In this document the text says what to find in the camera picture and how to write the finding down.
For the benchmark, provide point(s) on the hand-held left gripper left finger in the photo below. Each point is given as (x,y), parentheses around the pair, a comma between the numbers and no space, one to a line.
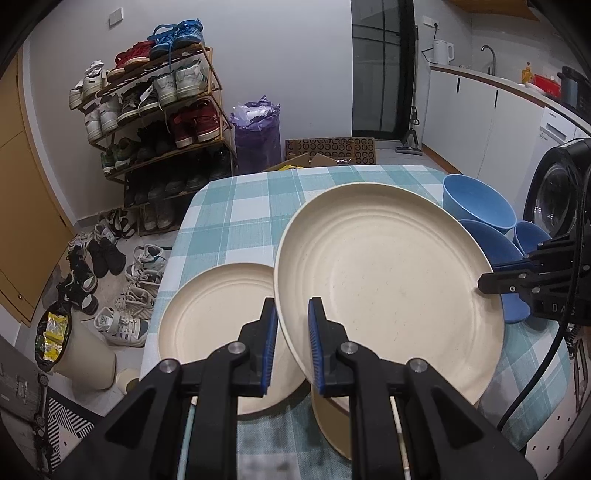
(270,355)

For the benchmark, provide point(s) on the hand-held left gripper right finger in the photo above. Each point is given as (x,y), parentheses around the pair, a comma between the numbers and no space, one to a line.
(316,350)

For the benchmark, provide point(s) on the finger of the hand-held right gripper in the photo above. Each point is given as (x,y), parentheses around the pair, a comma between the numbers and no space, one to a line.
(508,282)
(512,265)

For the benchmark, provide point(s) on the light blue bowl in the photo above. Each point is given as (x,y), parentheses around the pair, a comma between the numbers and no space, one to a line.
(478,203)

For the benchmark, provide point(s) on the cream plate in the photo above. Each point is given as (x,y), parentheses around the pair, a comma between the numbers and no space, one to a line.
(207,318)
(392,286)
(330,424)

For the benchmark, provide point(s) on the teal checkered tablecloth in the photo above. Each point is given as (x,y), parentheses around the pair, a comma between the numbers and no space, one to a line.
(240,217)

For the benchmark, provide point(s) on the white washing machine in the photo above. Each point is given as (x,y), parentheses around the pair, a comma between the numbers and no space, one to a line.
(554,127)

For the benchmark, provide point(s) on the small beige pot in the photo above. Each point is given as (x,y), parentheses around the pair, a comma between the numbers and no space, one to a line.
(127,381)

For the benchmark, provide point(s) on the scattered pile of sneakers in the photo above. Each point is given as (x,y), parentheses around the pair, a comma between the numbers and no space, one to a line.
(122,325)

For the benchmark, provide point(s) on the white kitchen base cabinet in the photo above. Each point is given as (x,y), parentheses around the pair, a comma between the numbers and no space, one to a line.
(461,120)

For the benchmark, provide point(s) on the floor mop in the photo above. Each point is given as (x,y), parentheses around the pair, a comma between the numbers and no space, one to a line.
(408,138)

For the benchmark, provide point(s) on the red box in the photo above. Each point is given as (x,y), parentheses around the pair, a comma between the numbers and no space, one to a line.
(547,85)

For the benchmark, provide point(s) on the beige trash bin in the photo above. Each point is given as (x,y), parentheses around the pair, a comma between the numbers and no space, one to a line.
(85,355)

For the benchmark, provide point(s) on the yellow snack packet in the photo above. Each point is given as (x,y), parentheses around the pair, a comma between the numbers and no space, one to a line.
(288,167)

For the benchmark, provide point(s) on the black pressure cooker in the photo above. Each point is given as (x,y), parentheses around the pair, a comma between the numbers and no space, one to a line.
(572,87)

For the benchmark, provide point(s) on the yellow bottle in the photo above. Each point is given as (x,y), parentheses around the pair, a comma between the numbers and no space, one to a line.
(527,76)

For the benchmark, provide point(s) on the cardboard box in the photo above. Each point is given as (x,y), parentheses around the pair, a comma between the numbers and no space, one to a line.
(318,160)

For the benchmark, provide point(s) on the brown patterned doormat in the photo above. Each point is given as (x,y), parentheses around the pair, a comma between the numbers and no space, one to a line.
(323,146)

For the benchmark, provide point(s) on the metal kitchen faucet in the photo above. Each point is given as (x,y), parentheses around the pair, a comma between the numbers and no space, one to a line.
(493,57)

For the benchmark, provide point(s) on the black white patterned rug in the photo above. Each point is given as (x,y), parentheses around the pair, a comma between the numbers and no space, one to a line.
(69,424)

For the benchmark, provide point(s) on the purple plastic bag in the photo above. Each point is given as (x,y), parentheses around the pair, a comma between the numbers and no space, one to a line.
(256,143)

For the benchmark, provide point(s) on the white electric kettle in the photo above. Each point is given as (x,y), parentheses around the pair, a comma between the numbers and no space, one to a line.
(444,51)

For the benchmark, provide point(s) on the black framed glass door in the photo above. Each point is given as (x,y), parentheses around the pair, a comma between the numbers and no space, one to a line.
(374,69)

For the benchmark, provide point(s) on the wooden shoe rack with shoes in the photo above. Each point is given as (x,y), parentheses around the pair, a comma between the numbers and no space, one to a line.
(194,120)

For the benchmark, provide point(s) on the yellow wooden wardrobe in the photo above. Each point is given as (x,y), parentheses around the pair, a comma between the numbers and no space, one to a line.
(27,207)

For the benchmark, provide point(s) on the grey metal frame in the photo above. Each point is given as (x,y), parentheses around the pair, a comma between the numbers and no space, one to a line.
(18,383)

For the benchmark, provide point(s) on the white wall socket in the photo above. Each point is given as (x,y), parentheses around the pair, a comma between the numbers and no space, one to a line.
(427,19)

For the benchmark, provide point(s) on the white wall cabinet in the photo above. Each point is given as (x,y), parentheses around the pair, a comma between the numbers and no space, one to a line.
(485,3)

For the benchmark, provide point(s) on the white wall switch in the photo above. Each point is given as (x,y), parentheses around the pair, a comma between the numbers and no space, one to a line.
(116,17)

